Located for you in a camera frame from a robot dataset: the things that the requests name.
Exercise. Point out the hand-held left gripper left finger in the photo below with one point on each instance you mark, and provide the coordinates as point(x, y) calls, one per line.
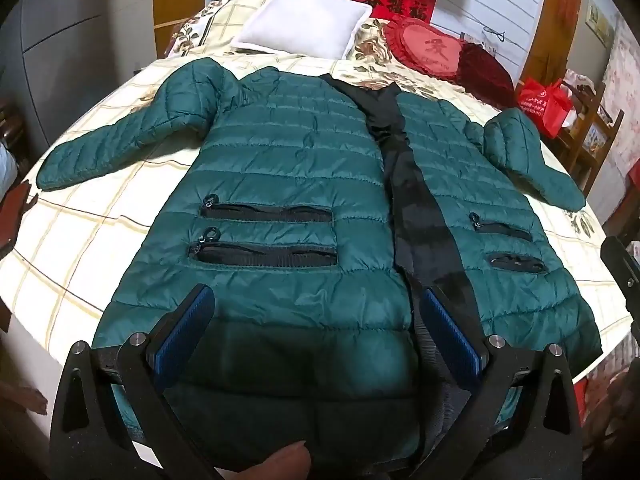
point(184, 330)

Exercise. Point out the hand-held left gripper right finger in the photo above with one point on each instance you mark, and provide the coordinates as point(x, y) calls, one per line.
point(450, 335)

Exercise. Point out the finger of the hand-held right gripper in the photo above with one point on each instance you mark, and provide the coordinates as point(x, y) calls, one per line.
point(615, 260)

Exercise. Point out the green puffer jacket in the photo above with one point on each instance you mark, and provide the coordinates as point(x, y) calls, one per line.
point(280, 160)

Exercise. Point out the person's left hand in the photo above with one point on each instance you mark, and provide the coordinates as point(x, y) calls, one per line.
point(285, 462)

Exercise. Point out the wooden chair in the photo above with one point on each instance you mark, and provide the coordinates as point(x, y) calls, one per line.
point(590, 130)

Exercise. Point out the floral checked bed sheet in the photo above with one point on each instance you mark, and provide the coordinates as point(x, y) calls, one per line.
point(100, 220)

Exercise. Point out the red gift bag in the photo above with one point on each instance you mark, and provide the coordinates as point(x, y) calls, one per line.
point(542, 107)

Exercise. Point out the floral cloth cover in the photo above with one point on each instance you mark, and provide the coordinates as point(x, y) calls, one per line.
point(622, 90)

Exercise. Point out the person's foot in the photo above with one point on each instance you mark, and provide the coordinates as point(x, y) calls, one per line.
point(27, 399)

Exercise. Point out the dark red velvet cushion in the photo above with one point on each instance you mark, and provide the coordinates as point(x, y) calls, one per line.
point(487, 72)

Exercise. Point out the red heart-shaped cushion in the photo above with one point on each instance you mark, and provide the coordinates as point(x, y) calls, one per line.
point(430, 50)

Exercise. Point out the white pillow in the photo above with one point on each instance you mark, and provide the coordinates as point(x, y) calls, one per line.
point(300, 22)

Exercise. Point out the small wall picture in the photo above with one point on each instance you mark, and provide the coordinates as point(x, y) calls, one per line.
point(600, 22)

